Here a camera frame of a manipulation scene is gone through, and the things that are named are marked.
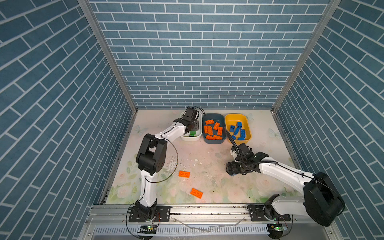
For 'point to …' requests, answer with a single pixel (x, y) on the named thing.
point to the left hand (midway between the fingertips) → (194, 123)
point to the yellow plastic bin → (232, 119)
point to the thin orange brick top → (210, 137)
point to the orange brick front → (196, 193)
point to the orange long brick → (184, 174)
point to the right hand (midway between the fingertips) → (230, 167)
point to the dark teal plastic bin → (220, 118)
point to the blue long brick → (242, 133)
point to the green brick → (192, 133)
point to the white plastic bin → (186, 137)
